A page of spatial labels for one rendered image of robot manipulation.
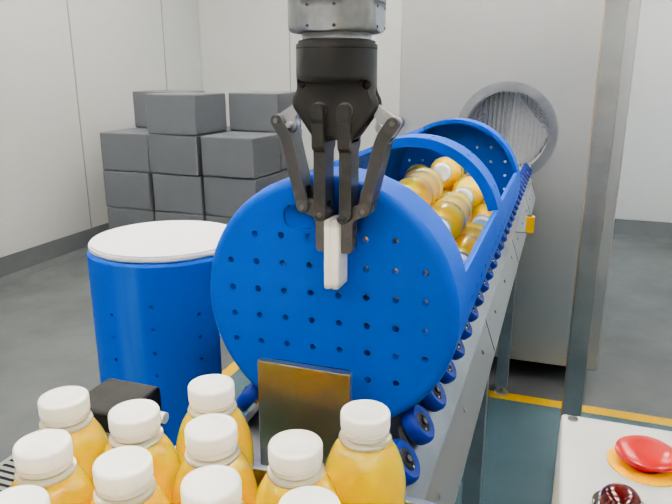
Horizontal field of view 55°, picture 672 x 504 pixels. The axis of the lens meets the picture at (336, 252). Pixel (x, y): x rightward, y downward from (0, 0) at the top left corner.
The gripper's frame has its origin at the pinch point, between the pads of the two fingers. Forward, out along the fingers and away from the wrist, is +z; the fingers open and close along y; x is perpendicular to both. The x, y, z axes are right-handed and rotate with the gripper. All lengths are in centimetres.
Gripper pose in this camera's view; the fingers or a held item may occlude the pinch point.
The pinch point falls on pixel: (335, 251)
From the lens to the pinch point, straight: 63.9
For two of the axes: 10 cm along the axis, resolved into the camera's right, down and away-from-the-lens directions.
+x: 3.3, -2.5, 9.1
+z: 0.0, 9.6, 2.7
